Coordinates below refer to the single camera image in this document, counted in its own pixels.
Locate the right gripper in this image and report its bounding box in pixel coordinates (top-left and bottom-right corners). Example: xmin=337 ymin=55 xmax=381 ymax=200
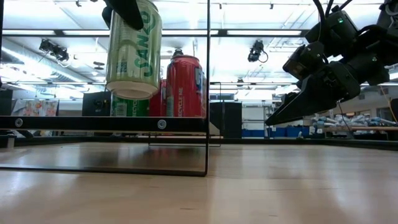
xmin=266 ymin=54 xmax=389 ymax=127

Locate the pale green ginger ale can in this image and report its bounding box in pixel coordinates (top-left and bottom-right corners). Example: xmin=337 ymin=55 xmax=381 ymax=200
xmin=105 ymin=0 xmax=163 ymax=100

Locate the red can with black print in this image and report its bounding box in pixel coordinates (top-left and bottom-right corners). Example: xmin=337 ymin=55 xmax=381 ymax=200
xmin=149 ymin=79 xmax=168 ymax=118

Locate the red soda can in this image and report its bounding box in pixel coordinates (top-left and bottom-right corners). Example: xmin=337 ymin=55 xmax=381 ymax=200
xmin=165 ymin=55 xmax=207 ymax=118

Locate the blue storage bin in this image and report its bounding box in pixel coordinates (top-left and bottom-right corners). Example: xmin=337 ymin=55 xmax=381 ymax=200
xmin=269 ymin=126 xmax=312 ymax=139
xmin=242 ymin=126 xmax=268 ymax=139

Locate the wooden background workbench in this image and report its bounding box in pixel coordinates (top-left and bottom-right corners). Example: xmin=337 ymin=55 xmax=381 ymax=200
xmin=323 ymin=125 xmax=398 ymax=133

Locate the black background cabinet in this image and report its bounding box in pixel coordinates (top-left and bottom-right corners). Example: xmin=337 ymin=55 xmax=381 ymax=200
xmin=210 ymin=101 xmax=243 ymax=139

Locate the black speaker box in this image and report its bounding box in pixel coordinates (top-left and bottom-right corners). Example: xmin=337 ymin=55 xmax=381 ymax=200
xmin=81 ymin=91 xmax=112 ymax=118

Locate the colourful poster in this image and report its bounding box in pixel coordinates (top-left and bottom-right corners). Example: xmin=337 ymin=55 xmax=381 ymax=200
xmin=12 ymin=99 xmax=60 ymax=118

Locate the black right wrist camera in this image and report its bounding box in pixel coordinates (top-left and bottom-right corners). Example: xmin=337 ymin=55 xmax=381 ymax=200
xmin=282 ymin=41 xmax=326 ymax=82

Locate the black aluminium table frame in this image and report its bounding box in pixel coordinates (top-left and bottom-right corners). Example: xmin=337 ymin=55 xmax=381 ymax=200
xmin=0 ymin=135 xmax=398 ymax=152

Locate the black ceiling-mounted camera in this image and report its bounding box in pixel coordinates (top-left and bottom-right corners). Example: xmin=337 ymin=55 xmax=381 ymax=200
xmin=39 ymin=39 xmax=70 ymax=62
xmin=248 ymin=39 xmax=269 ymax=63

